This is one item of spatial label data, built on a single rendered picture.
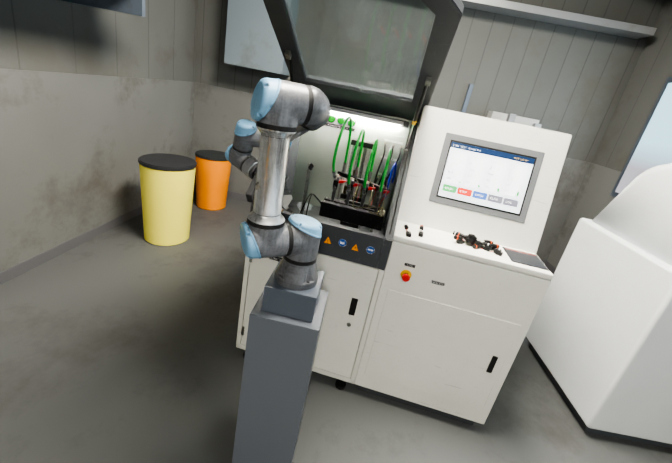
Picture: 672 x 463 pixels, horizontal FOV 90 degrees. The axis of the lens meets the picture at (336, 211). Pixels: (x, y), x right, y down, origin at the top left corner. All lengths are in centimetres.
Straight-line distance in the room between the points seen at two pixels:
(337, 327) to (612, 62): 382
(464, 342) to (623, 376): 89
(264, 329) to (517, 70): 367
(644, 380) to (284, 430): 183
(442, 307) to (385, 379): 54
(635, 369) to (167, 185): 321
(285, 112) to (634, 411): 236
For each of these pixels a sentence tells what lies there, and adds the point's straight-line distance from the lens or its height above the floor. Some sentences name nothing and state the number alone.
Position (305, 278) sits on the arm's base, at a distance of 116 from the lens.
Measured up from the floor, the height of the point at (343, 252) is 83.
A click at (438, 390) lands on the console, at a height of 20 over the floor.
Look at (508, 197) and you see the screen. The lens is 186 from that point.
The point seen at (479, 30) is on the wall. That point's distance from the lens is 414.
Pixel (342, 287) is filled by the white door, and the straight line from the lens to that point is 172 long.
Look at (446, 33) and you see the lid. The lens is 144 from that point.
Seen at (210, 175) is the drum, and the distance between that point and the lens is 392.
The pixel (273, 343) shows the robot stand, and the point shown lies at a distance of 126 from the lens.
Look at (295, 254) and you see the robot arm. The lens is 112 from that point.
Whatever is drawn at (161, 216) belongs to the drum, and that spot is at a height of 29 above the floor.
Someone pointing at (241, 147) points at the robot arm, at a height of 128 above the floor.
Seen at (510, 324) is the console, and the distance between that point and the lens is 183.
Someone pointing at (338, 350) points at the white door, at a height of 26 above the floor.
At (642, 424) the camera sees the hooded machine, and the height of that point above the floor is 17.
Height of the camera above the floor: 156
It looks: 20 degrees down
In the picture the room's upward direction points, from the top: 11 degrees clockwise
